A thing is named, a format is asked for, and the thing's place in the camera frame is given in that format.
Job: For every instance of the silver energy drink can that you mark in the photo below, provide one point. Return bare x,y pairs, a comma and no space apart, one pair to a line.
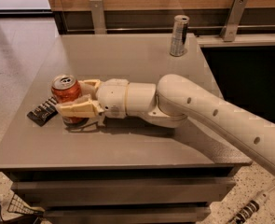
179,33

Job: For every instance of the metal wall bracket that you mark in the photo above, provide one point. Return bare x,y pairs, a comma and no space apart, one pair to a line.
98,18
230,29

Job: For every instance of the left metal wall bracket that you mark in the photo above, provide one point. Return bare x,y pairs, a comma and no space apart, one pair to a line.
98,18

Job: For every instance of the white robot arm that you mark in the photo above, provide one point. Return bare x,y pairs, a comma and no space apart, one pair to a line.
168,104

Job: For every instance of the lower grey drawer front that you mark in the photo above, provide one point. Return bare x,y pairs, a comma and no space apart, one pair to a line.
168,215

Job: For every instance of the right metal wall bracket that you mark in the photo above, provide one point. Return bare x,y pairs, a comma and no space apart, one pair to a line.
230,29

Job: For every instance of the black wire mesh basket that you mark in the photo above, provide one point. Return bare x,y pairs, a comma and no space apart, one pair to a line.
19,206

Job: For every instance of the red coke can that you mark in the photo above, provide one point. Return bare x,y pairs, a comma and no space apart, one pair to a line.
65,88

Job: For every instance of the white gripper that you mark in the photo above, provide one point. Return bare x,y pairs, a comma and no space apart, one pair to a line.
112,97

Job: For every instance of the black rxbar chocolate bar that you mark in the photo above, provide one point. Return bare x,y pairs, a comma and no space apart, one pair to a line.
43,112

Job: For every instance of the grey drawer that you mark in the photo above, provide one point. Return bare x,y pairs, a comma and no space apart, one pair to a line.
168,215
124,191

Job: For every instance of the upper grey drawer front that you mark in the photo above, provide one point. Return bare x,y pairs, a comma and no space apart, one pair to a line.
124,191

